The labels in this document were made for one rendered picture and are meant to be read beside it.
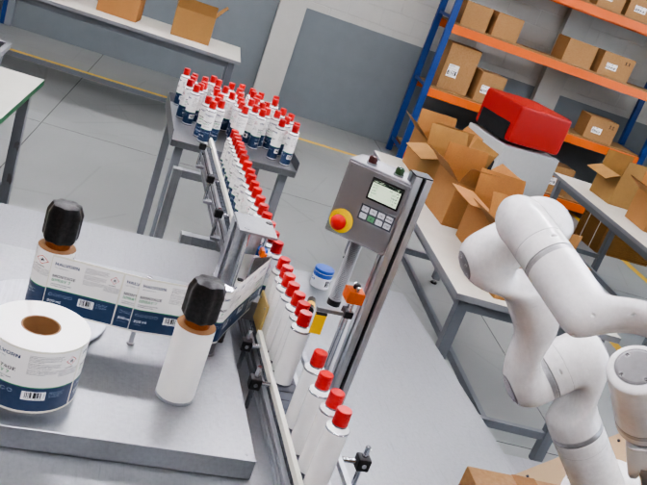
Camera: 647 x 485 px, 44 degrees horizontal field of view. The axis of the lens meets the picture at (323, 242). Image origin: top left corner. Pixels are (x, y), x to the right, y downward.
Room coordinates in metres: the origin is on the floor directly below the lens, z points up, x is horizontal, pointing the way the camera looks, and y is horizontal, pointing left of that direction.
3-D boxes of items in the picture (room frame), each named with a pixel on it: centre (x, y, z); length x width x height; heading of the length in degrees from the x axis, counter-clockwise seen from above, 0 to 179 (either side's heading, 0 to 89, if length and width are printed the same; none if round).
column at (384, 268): (1.84, -0.16, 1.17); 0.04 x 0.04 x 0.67; 19
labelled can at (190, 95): (4.12, 0.68, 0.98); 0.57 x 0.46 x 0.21; 109
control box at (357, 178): (1.88, -0.08, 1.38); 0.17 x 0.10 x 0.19; 74
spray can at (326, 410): (1.49, -0.14, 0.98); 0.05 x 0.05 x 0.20
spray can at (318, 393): (1.55, -0.10, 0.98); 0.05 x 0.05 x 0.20
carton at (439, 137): (4.76, -0.52, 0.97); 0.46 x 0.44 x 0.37; 18
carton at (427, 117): (5.19, -0.47, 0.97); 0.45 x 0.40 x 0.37; 105
